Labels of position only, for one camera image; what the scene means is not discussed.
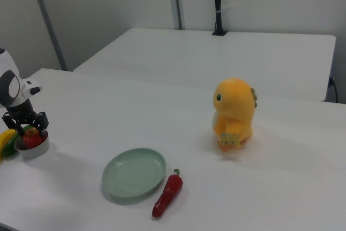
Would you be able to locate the pale green plate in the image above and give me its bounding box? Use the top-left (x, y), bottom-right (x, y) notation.
top-left (102, 147), bottom-right (167, 206)

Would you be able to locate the yellow banana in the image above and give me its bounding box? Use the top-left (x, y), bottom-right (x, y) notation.
top-left (0, 129), bottom-right (17, 162)

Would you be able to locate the grey partition post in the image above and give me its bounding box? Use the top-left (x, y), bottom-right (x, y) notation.
top-left (28, 0), bottom-right (69, 71)
top-left (165, 0), bottom-right (188, 30)

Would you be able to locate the red chili pepper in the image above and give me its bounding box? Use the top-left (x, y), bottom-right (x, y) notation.
top-left (151, 168), bottom-right (184, 219)

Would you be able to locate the black wall cable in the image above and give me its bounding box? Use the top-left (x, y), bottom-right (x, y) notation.
top-left (328, 76), bottom-right (340, 104)

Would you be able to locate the black pole with base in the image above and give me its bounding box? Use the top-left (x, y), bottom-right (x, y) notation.
top-left (211, 0), bottom-right (229, 36)

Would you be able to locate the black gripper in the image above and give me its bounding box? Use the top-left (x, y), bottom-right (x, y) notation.
top-left (2, 98), bottom-right (50, 138)

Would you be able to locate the white side table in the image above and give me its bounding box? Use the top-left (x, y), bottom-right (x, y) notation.
top-left (72, 27), bottom-right (337, 103)

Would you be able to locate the orange dinosaur plush toy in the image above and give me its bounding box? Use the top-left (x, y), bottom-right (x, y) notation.
top-left (211, 77), bottom-right (258, 151)

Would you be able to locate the red apple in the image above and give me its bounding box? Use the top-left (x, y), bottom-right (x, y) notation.
top-left (22, 127), bottom-right (48, 149)

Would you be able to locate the small grey bowl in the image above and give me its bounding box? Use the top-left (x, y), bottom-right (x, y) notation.
top-left (14, 130), bottom-right (50, 159)

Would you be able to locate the paper tag on plush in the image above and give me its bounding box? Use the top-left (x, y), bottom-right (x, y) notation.
top-left (217, 133), bottom-right (242, 154)

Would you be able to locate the green cucumber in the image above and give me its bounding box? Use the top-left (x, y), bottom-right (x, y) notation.
top-left (2, 124), bottom-right (32, 158)

